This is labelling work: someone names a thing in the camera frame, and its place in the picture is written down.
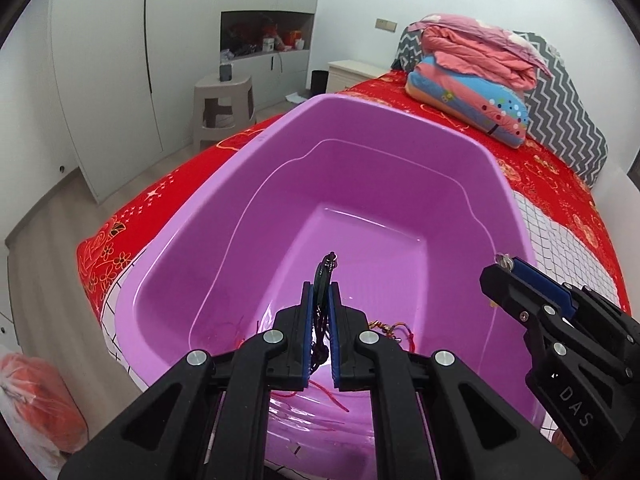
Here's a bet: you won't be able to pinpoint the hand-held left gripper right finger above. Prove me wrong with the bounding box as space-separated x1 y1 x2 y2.
327 284 583 480

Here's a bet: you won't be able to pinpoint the cream nightstand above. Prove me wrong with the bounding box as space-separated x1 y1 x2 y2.
327 59 391 95

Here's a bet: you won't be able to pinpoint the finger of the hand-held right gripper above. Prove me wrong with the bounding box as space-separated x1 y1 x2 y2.
562 282 632 322
480 257 578 333

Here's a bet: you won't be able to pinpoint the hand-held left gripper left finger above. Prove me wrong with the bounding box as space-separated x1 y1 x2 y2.
57 282 316 480

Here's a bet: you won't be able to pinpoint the beige plastic stool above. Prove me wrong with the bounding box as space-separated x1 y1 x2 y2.
192 72 257 151

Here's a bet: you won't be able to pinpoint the black cord bracelet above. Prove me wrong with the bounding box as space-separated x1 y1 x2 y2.
310 250 338 376

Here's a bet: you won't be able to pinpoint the multicolour cord bracelet red strings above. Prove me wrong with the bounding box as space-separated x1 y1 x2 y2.
235 317 351 413

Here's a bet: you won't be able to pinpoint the white wardrobe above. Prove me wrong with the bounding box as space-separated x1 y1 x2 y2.
47 0 326 206

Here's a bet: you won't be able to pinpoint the purple plastic basin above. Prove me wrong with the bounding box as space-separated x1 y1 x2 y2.
114 94 546 473

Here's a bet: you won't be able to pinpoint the white black checkered blanket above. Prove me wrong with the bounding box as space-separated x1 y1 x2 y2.
97 192 621 480

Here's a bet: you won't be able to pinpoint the orange plastic bag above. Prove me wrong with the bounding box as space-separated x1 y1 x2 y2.
0 352 91 466

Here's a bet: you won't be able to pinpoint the folded pink quilt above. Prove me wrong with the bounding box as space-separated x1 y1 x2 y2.
407 12 556 92

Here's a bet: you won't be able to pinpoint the wardrobe niche shelf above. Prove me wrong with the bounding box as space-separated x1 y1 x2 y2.
220 10 317 63

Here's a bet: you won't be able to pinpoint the grey chevron headboard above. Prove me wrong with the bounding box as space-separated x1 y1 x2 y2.
392 22 610 191

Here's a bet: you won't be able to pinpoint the red floral bed sheet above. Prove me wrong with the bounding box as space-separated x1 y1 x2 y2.
75 69 632 321

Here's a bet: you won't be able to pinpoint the red cord bracelet with charm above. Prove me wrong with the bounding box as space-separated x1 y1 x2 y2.
367 321 418 356

